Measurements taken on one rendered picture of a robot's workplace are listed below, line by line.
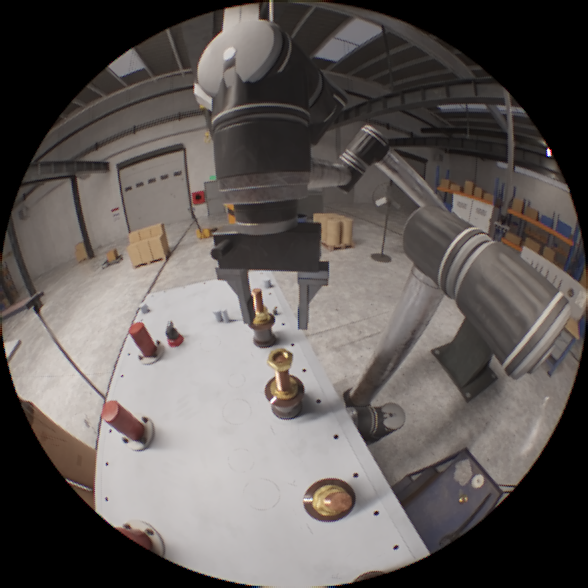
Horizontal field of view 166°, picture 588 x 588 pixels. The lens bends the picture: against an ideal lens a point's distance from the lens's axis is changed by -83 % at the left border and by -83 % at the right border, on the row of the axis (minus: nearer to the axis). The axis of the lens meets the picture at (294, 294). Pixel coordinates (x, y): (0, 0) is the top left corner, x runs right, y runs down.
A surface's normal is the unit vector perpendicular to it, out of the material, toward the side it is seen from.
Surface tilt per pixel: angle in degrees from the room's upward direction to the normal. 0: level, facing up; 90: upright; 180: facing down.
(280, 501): 0
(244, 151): 90
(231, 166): 90
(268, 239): 90
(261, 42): 90
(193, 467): 0
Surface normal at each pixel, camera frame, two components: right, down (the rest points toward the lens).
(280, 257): -0.16, 0.54
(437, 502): -0.03, -0.84
